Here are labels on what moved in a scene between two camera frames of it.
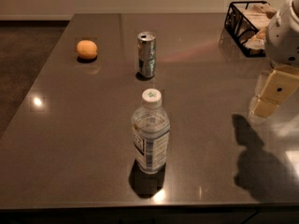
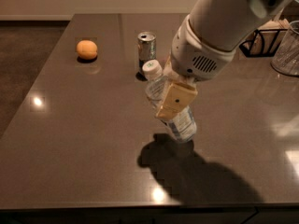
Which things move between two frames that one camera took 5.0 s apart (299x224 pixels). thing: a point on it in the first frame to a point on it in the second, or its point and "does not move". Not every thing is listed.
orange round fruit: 87,49 does not move
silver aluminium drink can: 147,46 does not move
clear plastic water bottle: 150,129 to 184,124
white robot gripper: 282,42 to 195,56
